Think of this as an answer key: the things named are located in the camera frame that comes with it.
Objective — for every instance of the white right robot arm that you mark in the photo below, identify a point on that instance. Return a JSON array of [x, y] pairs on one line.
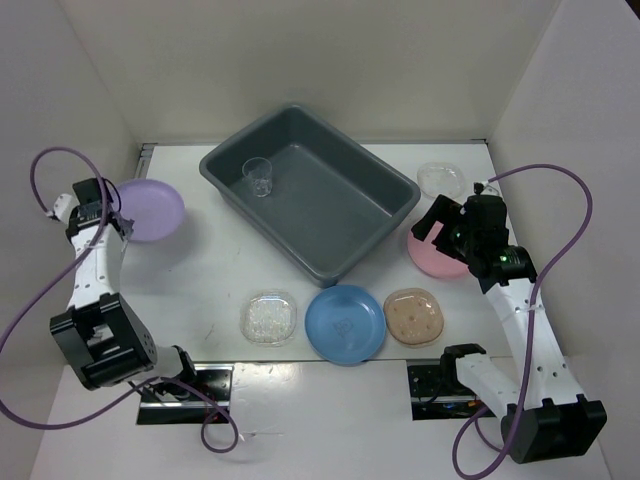
[[545, 415]]

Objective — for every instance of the metal base plate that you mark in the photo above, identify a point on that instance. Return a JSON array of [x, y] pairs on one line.
[[433, 400], [176, 406]]

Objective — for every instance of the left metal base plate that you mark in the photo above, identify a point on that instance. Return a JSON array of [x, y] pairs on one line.
[[176, 406]]

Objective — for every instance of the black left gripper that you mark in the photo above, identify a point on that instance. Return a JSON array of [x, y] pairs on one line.
[[128, 232]]

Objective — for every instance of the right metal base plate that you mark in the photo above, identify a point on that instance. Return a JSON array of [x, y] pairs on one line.
[[433, 400]]

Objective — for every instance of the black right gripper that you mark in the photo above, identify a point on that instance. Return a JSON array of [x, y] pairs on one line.
[[445, 210]]

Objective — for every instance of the clear plastic cup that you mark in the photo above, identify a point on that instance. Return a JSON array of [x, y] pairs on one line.
[[257, 172]]

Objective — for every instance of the grey plastic bin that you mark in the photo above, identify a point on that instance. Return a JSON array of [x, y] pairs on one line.
[[332, 200]]

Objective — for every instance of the pink plastic plate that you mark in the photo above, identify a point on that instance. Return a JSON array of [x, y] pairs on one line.
[[432, 262]]

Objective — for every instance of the purple plastic plate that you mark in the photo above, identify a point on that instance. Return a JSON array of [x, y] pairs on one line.
[[156, 209]]

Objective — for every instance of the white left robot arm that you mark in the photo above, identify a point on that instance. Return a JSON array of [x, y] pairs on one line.
[[101, 337]]

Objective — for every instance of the clear textured square dish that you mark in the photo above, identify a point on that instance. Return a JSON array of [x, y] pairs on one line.
[[269, 318]]

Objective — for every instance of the blue plastic plate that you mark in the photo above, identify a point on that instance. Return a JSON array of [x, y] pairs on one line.
[[345, 325]]

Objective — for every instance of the amber square plastic dish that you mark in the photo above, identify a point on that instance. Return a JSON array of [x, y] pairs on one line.
[[413, 317]]

